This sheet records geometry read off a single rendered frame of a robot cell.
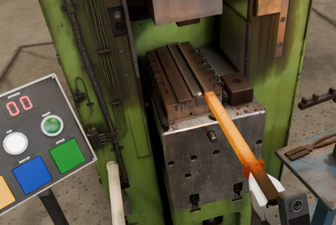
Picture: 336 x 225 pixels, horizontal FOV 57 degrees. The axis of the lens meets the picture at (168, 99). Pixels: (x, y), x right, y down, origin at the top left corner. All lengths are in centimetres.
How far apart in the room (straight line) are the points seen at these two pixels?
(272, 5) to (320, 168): 62
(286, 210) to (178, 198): 78
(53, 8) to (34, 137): 38
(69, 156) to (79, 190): 128
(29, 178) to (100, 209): 118
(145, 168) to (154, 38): 60
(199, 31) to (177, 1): 62
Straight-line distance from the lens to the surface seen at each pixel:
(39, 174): 92
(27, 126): 91
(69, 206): 214
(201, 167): 121
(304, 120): 257
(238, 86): 113
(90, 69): 108
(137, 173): 146
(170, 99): 108
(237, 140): 79
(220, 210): 148
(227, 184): 134
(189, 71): 121
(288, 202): 59
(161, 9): 89
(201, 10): 92
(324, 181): 128
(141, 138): 132
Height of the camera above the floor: 162
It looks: 36 degrees down
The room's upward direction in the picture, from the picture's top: 7 degrees counter-clockwise
